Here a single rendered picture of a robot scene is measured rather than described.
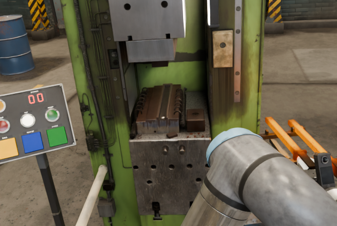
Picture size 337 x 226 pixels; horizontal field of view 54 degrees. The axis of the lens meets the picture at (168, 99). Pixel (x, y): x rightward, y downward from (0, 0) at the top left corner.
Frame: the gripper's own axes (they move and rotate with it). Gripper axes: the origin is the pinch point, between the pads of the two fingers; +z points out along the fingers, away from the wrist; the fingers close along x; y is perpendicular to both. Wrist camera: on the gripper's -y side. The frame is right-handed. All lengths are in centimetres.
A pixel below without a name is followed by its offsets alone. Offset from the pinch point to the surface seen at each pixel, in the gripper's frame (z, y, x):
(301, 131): 24.1, 4.3, 11.3
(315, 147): 10.8, 4.3, 10.9
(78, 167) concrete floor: 156, 100, -120
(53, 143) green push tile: 30, 1, -95
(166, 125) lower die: 41, 4, -46
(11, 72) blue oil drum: 447, 95, -275
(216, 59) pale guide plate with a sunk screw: 49, -24, -20
